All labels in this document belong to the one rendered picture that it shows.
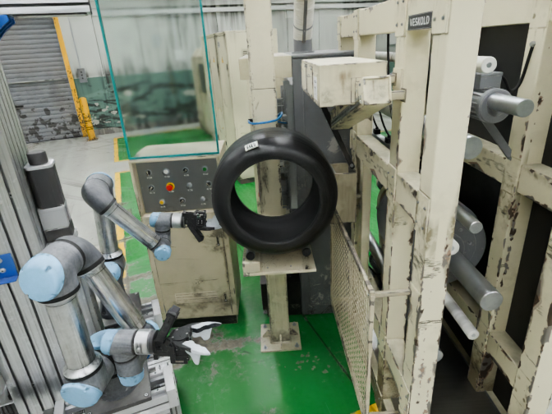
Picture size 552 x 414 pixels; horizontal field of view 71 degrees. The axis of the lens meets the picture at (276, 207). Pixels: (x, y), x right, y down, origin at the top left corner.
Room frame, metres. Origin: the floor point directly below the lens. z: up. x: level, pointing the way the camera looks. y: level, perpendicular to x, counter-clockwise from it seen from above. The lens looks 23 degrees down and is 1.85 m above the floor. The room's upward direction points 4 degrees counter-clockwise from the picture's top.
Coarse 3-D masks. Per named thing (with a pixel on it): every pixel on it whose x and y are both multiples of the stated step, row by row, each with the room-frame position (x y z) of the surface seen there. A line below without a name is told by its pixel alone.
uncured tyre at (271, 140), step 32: (224, 160) 1.68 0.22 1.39; (256, 160) 1.63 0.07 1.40; (288, 160) 1.63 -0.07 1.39; (320, 160) 1.66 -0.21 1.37; (224, 192) 1.63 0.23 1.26; (320, 192) 1.63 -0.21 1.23; (224, 224) 1.64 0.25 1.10; (256, 224) 1.91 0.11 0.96; (288, 224) 1.91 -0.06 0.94; (320, 224) 1.64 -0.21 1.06
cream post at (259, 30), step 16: (256, 0) 2.04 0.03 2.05; (256, 16) 2.04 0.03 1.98; (256, 32) 2.04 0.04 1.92; (272, 32) 2.05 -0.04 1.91; (256, 48) 2.04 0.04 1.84; (272, 48) 2.04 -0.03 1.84; (256, 64) 2.04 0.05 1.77; (272, 64) 2.04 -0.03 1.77; (256, 80) 2.04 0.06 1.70; (272, 80) 2.04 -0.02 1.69; (256, 96) 2.04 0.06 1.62; (272, 96) 2.04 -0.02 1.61; (256, 112) 2.04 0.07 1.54; (272, 112) 2.04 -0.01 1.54; (256, 128) 2.04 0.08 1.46; (272, 160) 2.04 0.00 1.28; (272, 176) 2.04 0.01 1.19; (272, 192) 2.04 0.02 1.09; (272, 208) 2.04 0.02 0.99; (272, 288) 2.04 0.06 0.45; (272, 304) 2.04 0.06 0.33; (272, 320) 2.04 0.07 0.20; (288, 320) 2.04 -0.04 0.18; (272, 336) 2.04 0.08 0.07; (288, 336) 2.04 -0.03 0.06
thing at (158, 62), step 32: (96, 0) 2.28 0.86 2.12; (128, 0) 2.29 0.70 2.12; (160, 0) 2.29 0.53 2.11; (192, 0) 2.29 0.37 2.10; (128, 32) 2.29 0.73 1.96; (160, 32) 2.29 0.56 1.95; (192, 32) 2.29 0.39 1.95; (128, 64) 2.29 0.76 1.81; (160, 64) 2.29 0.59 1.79; (192, 64) 2.29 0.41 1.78; (128, 96) 2.29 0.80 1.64; (160, 96) 2.29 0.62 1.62; (192, 96) 2.29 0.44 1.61; (128, 128) 2.29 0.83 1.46; (160, 128) 2.29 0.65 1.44; (192, 128) 2.29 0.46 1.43
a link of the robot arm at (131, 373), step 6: (132, 360) 0.92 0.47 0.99; (138, 360) 0.94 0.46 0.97; (144, 360) 0.97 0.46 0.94; (120, 366) 0.91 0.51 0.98; (126, 366) 0.91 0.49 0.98; (132, 366) 0.92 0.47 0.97; (138, 366) 0.93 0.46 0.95; (120, 372) 0.91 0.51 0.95; (126, 372) 0.91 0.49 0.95; (132, 372) 0.92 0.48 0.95; (138, 372) 0.93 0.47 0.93; (120, 378) 0.92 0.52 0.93; (126, 378) 0.91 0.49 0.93; (132, 378) 0.91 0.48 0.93; (138, 378) 0.92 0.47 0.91; (126, 384) 0.91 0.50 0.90; (132, 384) 0.91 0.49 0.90
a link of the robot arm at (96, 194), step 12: (96, 180) 1.61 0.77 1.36; (84, 192) 1.56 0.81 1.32; (96, 192) 1.55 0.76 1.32; (108, 192) 1.59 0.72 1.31; (96, 204) 1.53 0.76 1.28; (108, 204) 1.54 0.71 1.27; (108, 216) 1.55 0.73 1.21; (120, 216) 1.56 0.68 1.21; (132, 216) 1.60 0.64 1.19; (132, 228) 1.56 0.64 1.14; (144, 228) 1.59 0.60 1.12; (144, 240) 1.57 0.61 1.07; (156, 240) 1.60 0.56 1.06; (168, 240) 1.68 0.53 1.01; (156, 252) 1.57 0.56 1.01; (168, 252) 1.58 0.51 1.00
